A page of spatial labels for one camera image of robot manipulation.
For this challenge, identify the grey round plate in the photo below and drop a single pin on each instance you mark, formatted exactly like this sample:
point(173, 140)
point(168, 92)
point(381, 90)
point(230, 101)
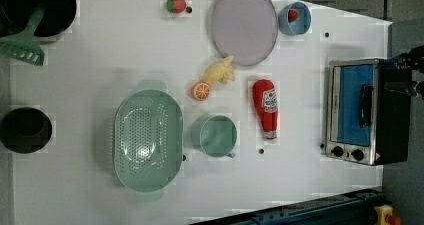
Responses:
point(245, 29)

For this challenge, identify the orange slice toy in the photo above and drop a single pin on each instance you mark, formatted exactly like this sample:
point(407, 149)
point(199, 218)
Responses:
point(200, 91)

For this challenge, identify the green slotted spatula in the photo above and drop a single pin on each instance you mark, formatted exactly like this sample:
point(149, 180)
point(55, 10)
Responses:
point(24, 46)

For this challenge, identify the yellow plush toy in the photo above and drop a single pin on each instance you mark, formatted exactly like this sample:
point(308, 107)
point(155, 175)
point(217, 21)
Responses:
point(221, 71)

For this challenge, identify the blue bowl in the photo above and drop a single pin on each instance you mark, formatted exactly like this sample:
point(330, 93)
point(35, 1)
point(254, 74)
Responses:
point(298, 27)

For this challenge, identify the silver toaster oven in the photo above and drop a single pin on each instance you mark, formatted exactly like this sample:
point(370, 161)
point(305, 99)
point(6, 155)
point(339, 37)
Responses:
point(366, 123)

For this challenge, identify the blue aluminium frame rail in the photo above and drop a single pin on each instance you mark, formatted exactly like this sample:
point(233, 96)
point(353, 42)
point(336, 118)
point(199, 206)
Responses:
point(353, 208)

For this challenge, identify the small red strawberry toy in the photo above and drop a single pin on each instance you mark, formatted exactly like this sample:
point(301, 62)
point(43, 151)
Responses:
point(292, 15)

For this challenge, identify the green oval strainer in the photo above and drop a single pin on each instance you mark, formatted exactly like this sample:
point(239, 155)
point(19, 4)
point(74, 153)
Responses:
point(148, 138)

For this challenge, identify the large black pot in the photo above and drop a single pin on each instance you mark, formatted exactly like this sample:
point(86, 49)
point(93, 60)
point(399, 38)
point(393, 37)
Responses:
point(58, 16)

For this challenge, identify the red plush strawberry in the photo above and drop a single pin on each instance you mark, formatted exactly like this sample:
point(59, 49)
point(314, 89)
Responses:
point(176, 6)

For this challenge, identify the red plush ketchup bottle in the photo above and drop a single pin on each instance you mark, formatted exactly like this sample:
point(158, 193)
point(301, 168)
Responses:
point(266, 105)

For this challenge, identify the yellow red emergency button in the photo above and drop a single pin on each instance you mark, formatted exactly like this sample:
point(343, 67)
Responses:
point(385, 216)

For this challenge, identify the green mug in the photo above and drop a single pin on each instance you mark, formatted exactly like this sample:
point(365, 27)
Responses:
point(214, 135)

